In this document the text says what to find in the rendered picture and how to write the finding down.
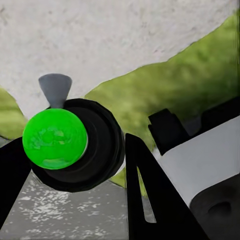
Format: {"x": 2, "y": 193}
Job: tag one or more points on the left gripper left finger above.
{"x": 14, "y": 170}

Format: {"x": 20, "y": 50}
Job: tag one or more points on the insectifuge atomizer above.
{"x": 76, "y": 144}

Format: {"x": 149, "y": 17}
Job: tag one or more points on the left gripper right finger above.
{"x": 174, "y": 220}

